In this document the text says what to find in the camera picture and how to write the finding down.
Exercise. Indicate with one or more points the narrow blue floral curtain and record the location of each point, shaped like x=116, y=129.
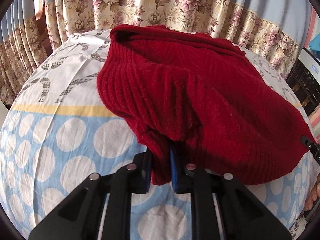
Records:
x=20, y=40

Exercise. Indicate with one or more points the red knit sweater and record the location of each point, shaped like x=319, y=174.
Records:
x=200, y=100

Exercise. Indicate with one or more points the printed bed sheet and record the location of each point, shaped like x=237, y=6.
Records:
x=62, y=130

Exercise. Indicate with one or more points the white and black appliance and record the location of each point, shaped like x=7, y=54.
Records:
x=305, y=80

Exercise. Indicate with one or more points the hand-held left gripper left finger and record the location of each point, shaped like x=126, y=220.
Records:
x=148, y=170

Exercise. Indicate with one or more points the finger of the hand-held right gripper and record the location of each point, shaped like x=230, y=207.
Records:
x=311, y=145

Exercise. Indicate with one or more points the person's right hand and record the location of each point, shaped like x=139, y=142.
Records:
x=314, y=196

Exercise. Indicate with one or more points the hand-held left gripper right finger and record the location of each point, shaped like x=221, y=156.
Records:
x=174, y=172

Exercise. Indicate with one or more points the pink sheer curtain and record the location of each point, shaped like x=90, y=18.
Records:
x=39, y=0

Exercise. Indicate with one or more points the wide blue floral curtain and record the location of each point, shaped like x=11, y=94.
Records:
x=175, y=2

